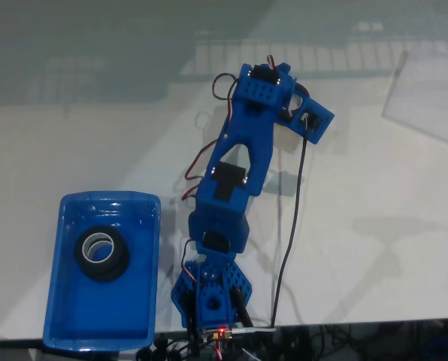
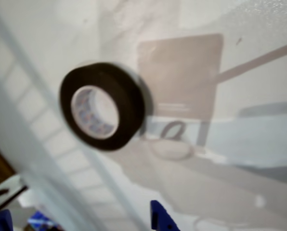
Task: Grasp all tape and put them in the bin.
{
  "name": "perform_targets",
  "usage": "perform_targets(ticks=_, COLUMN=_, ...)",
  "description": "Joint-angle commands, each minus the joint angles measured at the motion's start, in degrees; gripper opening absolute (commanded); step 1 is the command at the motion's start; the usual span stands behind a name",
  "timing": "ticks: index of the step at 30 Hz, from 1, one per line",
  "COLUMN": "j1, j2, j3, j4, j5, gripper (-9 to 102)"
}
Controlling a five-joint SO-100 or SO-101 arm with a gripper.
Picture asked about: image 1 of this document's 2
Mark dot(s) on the black tape roll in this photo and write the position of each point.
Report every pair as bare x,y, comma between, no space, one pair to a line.
303,90
79,248
115,273

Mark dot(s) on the blue plastic bin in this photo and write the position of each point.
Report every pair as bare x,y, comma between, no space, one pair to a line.
103,308

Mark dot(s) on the black table clamp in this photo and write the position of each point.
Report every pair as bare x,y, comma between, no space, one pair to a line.
242,306
189,316

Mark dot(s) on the controller board with red light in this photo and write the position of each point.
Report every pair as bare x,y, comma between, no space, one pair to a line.
219,333

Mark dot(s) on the clear plastic sheet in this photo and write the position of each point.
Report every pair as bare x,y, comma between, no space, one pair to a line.
427,97

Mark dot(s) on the blue gripper camera box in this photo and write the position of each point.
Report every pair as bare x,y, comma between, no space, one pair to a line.
321,132

